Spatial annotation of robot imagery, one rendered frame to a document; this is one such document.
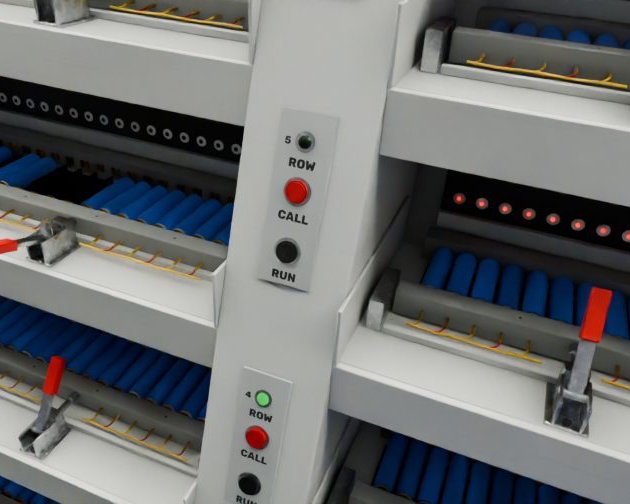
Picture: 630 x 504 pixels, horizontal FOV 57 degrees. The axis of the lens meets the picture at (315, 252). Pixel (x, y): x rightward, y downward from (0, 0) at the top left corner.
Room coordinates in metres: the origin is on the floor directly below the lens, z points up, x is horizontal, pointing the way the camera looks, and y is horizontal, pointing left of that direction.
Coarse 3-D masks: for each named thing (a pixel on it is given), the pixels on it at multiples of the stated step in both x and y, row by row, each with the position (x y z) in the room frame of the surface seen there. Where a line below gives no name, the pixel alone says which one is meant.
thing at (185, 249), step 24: (0, 192) 0.53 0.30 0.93; (24, 192) 0.54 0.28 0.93; (24, 216) 0.53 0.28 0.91; (48, 216) 0.52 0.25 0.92; (72, 216) 0.51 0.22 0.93; (96, 216) 0.51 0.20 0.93; (96, 240) 0.49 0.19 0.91; (120, 240) 0.49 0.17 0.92; (144, 240) 0.48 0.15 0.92; (168, 240) 0.48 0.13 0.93; (192, 240) 0.48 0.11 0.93; (144, 264) 0.47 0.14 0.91; (192, 264) 0.47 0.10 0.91; (216, 264) 0.46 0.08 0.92
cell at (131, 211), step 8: (152, 192) 0.57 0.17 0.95; (160, 192) 0.57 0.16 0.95; (136, 200) 0.55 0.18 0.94; (144, 200) 0.55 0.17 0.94; (152, 200) 0.56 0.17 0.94; (128, 208) 0.53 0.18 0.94; (136, 208) 0.54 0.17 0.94; (144, 208) 0.54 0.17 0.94; (128, 216) 0.52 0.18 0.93; (136, 216) 0.53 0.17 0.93
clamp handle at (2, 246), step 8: (40, 224) 0.47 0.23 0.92; (48, 232) 0.47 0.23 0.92; (0, 240) 0.43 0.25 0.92; (8, 240) 0.44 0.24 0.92; (16, 240) 0.45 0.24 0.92; (24, 240) 0.45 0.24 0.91; (32, 240) 0.46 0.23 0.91; (40, 240) 0.46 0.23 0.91; (0, 248) 0.42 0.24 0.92; (8, 248) 0.43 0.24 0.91; (16, 248) 0.44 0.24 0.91
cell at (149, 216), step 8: (176, 192) 0.57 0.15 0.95; (160, 200) 0.55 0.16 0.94; (168, 200) 0.55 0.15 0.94; (176, 200) 0.56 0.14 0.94; (152, 208) 0.53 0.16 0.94; (160, 208) 0.54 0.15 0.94; (168, 208) 0.55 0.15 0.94; (144, 216) 0.52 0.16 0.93; (152, 216) 0.53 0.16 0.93; (160, 216) 0.53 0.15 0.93; (152, 224) 0.52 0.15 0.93
